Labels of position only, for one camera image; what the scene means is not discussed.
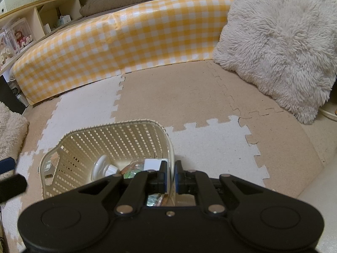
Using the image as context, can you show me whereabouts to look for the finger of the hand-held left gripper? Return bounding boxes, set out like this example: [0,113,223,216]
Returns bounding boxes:
[0,173,28,205]
[0,157,16,175]

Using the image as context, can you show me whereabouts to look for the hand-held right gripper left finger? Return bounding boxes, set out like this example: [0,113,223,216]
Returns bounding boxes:
[76,160,169,215]

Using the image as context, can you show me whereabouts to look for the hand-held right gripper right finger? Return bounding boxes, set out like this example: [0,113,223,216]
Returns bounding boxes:
[174,160,261,215]

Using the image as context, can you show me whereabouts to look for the small white box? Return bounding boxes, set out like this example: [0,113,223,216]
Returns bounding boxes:
[144,159,169,172]

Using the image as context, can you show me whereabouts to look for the clear packet green contents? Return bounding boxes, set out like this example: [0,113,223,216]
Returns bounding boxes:
[122,161,169,207]

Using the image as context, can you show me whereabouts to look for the round cork coaster green frog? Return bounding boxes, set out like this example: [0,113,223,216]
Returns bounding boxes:
[120,163,135,176]

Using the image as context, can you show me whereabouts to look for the white suction cup hook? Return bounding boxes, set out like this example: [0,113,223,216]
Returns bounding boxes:
[91,155,119,180]

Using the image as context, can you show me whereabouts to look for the cream plastic lattice basket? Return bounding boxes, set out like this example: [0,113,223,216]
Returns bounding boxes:
[39,119,195,207]

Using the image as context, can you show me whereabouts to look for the beige fluffy cushion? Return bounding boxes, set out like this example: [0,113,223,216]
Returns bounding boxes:
[0,101,29,162]

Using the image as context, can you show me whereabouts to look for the black furniture panel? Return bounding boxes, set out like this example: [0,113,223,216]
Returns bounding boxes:
[0,74,26,116]

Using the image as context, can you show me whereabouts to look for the clear box with pale doll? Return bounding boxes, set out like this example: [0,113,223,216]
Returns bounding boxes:
[0,30,14,64]

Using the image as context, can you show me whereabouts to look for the clear box with red-haired doll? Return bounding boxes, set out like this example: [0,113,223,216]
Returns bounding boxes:
[11,18,35,52]

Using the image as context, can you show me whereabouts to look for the yellow checked bed side cover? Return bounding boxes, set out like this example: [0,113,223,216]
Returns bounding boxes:
[10,0,235,106]

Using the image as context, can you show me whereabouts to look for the wooden shelf unit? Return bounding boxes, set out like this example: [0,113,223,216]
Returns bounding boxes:
[0,0,91,77]

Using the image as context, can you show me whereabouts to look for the white fluffy cushion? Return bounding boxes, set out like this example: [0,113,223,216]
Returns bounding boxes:
[212,0,337,125]

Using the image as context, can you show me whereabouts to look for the white storage box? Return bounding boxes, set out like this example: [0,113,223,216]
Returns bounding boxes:
[0,0,40,15]

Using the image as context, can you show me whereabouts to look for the white cable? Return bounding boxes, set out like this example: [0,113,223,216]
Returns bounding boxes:
[318,106,337,122]

